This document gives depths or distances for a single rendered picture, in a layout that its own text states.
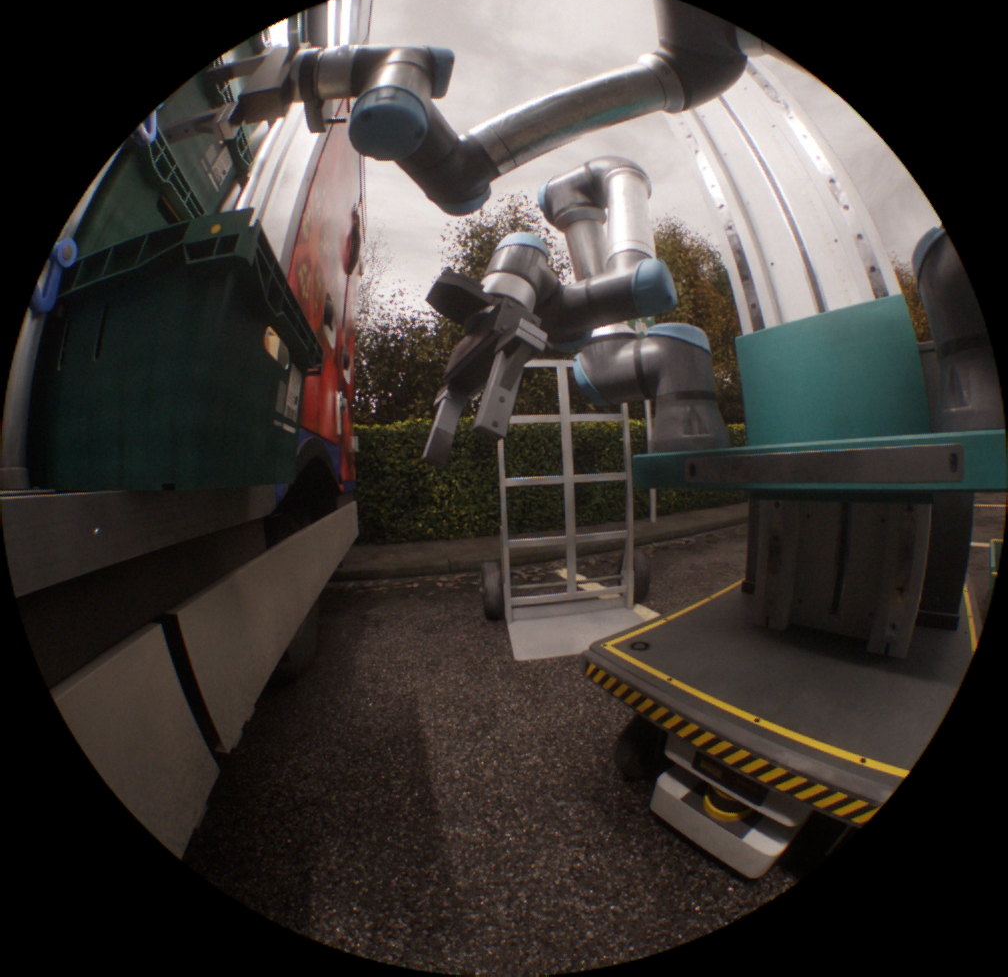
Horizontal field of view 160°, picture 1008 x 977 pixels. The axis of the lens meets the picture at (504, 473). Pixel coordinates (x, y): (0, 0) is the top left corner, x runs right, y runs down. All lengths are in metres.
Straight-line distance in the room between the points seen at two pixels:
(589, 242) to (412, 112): 0.49
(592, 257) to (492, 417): 0.51
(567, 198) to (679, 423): 0.50
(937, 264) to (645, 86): 0.39
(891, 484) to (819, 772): 0.31
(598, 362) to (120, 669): 0.79
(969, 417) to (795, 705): 0.40
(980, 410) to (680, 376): 0.46
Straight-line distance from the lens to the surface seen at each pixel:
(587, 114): 0.49
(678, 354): 0.64
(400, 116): 0.37
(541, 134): 0.47
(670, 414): 0.62
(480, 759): 0.90
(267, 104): 0.49
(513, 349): 0.33
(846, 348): 0.65
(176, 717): 0.46
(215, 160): 0.96
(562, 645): 1.36
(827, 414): 0.64
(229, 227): 0.38
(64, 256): 0.51
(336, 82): 0.49
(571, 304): 0.51
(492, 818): 0.79
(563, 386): 1.51
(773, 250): 0.85
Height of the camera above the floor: 0.65
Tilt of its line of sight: level
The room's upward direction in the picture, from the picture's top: 3 degrees counter-clockwise
